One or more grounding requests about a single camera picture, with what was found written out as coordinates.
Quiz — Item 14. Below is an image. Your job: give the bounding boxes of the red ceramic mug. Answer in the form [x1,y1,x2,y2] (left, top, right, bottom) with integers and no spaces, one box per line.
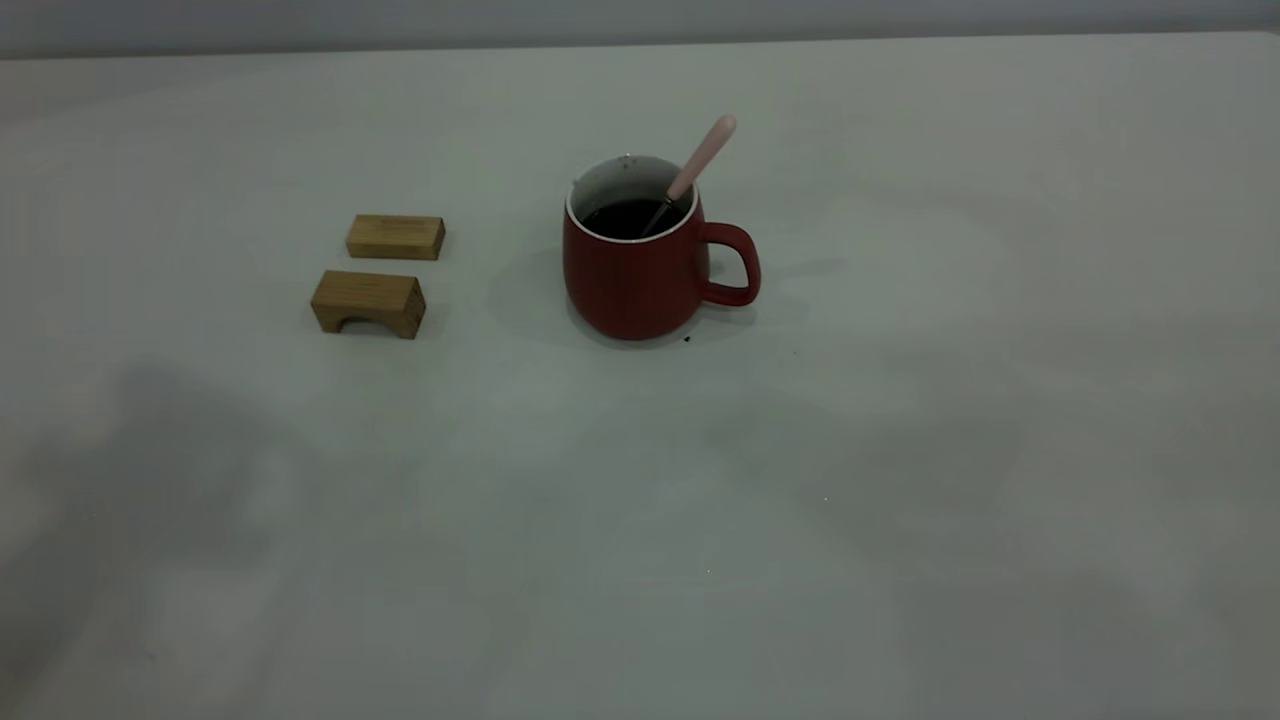
[562,154,762,342]

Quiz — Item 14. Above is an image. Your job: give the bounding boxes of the pink handled metal spoon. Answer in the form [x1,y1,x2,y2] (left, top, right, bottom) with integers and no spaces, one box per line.
[640,114,738,239]

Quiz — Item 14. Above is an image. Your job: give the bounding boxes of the dark coffee liquid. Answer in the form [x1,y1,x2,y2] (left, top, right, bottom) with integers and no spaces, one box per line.
[583,199,683,241]

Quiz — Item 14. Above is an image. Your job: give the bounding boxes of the flat wooden block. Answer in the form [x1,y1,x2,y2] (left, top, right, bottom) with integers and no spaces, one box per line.
[346,214,447,262]

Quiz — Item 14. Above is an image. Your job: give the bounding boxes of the arched wooden block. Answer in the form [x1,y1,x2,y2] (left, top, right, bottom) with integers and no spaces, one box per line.
[310,270,427,340]

